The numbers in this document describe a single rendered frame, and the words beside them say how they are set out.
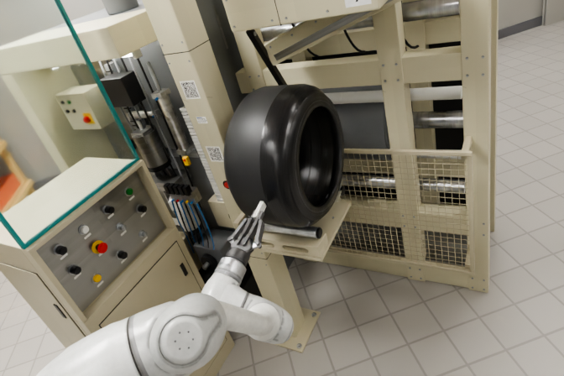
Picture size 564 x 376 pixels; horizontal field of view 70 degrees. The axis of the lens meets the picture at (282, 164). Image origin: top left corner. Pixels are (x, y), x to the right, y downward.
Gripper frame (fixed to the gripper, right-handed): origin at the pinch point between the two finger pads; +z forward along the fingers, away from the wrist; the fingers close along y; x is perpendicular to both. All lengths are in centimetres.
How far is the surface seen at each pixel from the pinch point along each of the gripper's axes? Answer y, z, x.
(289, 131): -10.2, 21.3, -17.8
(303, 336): 23, -4, 115
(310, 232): -7.6, 9.3, 25.8
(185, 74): 32, 33, -36
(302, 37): 1, 71, -24
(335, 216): -7, 29, 42
